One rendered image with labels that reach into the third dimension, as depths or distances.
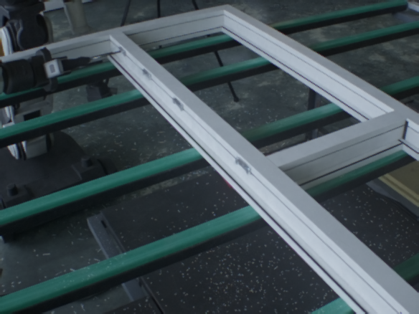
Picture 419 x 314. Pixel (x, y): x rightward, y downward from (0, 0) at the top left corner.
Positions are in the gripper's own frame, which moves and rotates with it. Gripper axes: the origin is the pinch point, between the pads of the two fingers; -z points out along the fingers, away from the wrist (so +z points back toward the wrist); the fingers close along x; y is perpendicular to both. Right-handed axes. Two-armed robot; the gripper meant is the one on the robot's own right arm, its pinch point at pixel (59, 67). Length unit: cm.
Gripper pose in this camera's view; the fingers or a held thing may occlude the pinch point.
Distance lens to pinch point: 157.7
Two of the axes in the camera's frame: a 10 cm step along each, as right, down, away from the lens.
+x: -2.7, -9.6, -1.0
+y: -6.9, 1.2, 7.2
